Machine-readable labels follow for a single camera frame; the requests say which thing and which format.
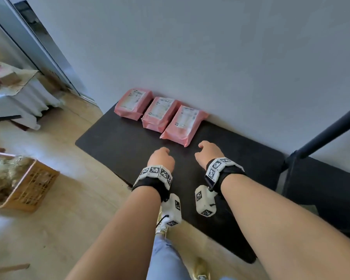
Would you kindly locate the black low table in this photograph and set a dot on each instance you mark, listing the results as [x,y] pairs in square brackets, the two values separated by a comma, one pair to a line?
[119,148]

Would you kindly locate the person's left forearm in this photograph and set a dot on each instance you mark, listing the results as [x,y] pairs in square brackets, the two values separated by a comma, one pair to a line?
[113,242]

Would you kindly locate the black marker wristband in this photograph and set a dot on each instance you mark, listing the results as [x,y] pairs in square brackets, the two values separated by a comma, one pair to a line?
[151,182]
[227,173]

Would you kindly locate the white marker cube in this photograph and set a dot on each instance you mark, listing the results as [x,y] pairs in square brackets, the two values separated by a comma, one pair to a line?
[204,201]

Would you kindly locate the dark metal shelf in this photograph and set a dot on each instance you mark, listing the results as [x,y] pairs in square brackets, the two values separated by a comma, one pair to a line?
[323,183]

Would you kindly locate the person's right hand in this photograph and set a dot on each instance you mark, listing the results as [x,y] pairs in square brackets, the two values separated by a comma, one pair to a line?
[210,153]

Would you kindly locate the loose wooden sticks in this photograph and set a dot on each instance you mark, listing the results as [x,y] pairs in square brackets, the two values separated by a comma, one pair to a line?
[8,268]

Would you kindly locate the person's right forearm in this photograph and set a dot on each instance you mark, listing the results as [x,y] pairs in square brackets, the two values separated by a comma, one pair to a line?
[288,230]

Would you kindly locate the person's blue jeans leg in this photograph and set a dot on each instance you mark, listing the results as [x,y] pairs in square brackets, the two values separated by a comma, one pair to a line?
[166,259]

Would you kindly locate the clear plastic wrapping heap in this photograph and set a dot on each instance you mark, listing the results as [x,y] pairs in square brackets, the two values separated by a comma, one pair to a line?
[5,174]

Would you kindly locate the person's left hand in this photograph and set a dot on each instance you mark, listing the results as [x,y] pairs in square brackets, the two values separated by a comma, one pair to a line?
[162,158]

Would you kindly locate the person's yellow-green shoe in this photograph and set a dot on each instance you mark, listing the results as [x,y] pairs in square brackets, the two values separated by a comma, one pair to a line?
[201,269]
[161,230]

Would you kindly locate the dark framed glass door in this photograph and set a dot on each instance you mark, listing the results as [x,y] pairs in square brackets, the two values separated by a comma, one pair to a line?
[38,40]

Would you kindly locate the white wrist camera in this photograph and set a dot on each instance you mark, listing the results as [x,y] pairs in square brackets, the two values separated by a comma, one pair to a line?
[170,209]

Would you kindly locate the yellow slatted crate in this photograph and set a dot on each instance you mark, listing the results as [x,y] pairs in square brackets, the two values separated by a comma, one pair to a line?
[35,186]

